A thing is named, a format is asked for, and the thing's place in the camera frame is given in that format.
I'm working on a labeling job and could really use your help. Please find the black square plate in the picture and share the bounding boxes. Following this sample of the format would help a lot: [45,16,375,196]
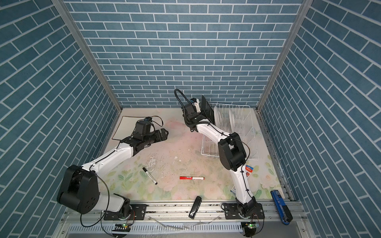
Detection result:
[201,95,215,124]

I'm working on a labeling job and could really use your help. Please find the small white round plate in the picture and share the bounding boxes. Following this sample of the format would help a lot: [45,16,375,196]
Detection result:
[213,106,231,132]

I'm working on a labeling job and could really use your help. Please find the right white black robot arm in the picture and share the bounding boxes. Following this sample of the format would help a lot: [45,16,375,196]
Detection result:
[182,100,259,218]

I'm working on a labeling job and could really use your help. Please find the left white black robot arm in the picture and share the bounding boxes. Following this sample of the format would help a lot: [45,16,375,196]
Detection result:
[57,117,169,220]

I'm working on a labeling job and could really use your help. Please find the white curved plate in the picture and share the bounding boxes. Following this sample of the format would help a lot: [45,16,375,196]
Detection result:
[229,108,237,132]

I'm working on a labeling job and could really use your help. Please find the black capped white marker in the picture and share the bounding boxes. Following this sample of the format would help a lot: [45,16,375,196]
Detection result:
[142,167,158,185]

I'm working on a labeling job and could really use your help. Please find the red marker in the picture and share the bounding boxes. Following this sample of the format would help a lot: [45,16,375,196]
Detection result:
[179,177,205,180]

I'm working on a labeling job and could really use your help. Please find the black remote control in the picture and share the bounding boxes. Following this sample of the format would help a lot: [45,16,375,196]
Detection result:
[189,196,202,219]

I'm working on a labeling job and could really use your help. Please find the blue black box cutter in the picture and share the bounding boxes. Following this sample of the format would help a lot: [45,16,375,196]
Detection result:
[270,190,293,225]

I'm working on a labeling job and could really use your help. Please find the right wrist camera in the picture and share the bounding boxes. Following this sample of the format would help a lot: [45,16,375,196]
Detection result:
[191,98,201,113]

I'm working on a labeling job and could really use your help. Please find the white wire dish rack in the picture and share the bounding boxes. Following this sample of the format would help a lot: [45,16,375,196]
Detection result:
[209,103,260,161]

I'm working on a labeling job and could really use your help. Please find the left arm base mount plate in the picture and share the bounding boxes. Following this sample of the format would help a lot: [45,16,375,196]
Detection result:
[104,204,147,221]

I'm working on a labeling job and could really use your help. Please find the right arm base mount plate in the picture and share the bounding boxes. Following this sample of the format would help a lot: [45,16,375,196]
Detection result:
[221,203,265,220]

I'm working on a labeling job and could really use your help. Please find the aluminium front rail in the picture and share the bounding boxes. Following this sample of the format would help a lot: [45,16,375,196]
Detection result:
[59,199,308,226]

